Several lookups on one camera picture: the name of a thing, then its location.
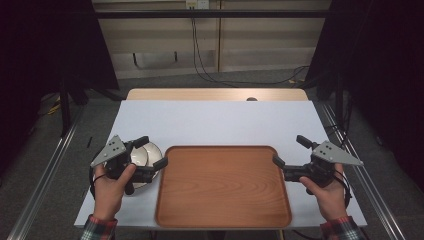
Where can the person's right hand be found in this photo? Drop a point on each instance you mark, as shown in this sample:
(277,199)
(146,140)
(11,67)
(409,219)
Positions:
(330,200)

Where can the white wall outlet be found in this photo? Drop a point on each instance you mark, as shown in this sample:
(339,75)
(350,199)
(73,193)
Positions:
(197,4)

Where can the wooden tray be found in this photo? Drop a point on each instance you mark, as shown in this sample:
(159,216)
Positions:
(223,186)

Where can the wooden table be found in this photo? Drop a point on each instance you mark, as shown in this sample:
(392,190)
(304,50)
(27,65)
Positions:
(200,94)

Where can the black horizontal bar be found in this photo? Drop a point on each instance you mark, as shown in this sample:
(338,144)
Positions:
(213,14)

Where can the person's left hand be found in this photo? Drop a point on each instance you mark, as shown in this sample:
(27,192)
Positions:
(108,195)

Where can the white table mat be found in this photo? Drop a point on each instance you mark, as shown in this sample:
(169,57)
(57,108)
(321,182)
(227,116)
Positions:
(216,123)

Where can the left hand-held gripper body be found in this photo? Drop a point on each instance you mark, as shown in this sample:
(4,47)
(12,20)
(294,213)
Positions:
(111,150)

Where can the metal floor rail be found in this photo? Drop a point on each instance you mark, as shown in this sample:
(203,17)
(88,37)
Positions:
(43,186)
(373,186)

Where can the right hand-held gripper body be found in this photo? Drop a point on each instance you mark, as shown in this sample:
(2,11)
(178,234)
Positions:
(330,155)

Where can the black curtain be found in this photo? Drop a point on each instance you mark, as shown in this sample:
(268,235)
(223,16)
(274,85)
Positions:
(43,43)
(383,50)

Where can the small white bowl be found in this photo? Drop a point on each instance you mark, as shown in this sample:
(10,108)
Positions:
(139,156)

